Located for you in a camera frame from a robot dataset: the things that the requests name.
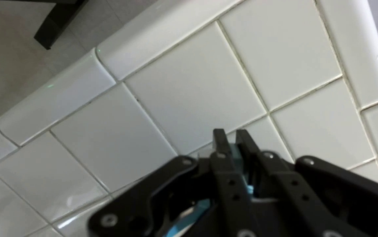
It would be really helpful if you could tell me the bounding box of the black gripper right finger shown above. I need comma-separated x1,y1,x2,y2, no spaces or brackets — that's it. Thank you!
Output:
236,129,343,237

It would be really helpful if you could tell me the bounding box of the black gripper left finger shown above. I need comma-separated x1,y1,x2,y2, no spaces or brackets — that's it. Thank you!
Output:
211,129,258,237

